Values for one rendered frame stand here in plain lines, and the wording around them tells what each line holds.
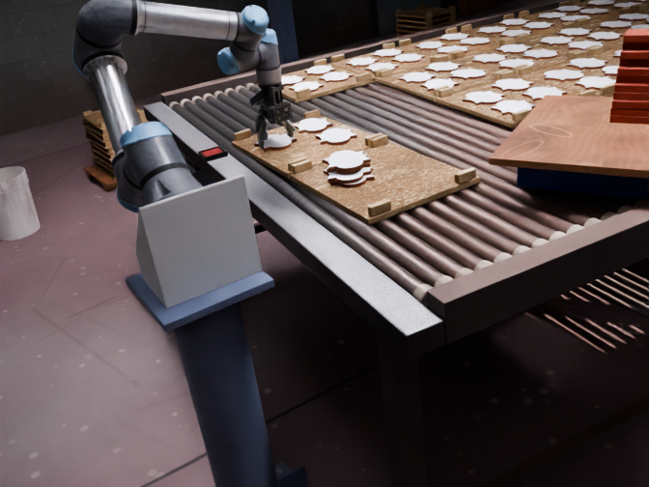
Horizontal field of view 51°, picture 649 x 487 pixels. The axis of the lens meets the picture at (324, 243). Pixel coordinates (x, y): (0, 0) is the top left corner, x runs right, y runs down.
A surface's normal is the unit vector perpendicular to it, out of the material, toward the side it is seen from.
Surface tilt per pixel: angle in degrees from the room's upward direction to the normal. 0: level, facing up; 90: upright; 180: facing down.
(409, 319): 0
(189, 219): 90
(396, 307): 0
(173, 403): 0
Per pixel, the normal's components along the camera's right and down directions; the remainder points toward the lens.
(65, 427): -0.12, -0.88
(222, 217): 0.51, 0.34
